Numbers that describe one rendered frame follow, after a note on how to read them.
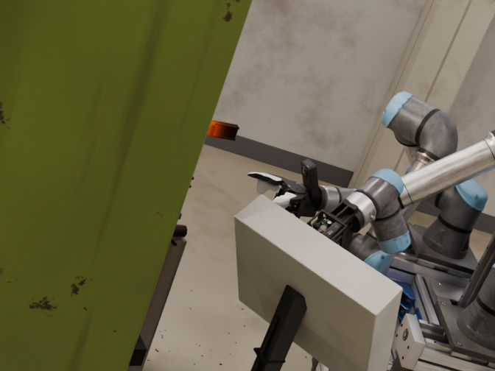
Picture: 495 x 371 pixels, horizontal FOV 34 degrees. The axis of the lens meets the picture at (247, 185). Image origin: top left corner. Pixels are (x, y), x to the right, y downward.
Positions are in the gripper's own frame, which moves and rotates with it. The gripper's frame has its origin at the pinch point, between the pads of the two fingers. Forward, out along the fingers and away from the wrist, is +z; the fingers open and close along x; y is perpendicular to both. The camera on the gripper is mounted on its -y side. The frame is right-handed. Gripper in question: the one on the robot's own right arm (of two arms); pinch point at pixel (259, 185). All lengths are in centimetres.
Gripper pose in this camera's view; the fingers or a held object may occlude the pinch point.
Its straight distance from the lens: 215.6
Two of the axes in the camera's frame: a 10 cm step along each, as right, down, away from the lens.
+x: -4.0, -5.0, 7.7
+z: -8.6, -0.9, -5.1
